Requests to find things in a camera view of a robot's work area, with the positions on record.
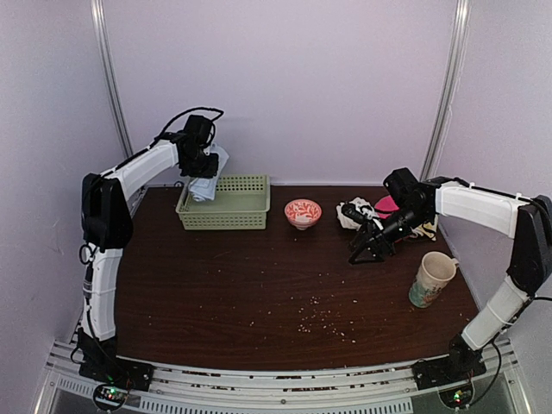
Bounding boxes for aluminium frame post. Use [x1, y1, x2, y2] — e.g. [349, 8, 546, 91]
[90, 0, 134, 158]
[420, 0, 471, 180]

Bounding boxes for yellow patterned cloth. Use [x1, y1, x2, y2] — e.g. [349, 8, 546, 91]
[411, 216, 438, 242]

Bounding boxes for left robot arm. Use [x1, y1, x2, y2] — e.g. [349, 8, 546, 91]
[78, 107, 224, 383]

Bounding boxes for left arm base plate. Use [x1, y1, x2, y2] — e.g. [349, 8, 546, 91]
[78, 358, 154, 392]

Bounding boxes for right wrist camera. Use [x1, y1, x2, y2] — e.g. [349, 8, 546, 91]
[336, 203, 381, 230]

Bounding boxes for green plastic basket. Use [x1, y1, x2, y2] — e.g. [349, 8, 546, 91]
[175, 175, 271, 231]

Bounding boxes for red patterned white bowl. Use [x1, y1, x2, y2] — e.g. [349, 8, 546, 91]
[284, 198, 323, 230]

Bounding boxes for pink towel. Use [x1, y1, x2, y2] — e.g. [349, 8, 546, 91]
[374, 195, 399, 215]

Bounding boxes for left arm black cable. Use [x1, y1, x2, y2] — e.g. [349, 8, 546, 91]
[154, 106, 225, 147]

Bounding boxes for left aluminium frame post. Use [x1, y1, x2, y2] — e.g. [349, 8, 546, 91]
[90, 0, 134, 158]

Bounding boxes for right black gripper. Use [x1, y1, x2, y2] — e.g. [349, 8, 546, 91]
[349, 204, 431, 264]

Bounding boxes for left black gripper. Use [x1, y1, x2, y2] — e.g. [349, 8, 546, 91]
[182, 149, 219, 178]

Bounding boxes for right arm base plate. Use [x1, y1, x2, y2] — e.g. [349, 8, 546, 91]
[411, 356, 486, 390]

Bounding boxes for front aluminium rail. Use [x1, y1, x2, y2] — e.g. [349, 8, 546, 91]
[42, 338, 518, 414]

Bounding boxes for light blue towel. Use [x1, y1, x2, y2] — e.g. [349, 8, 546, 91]
[188, 143, 229, 203]

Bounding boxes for cream floral mug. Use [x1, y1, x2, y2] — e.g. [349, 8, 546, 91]
[409, 251, 459, 309]

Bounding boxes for white towel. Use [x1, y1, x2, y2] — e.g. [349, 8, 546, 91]
[336, 197, 379, 230]

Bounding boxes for right aluminium frame post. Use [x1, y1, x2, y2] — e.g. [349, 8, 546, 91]
[420, 0, 471, 180]

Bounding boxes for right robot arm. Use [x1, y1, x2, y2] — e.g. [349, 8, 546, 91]
[339, 168, 551, 381]

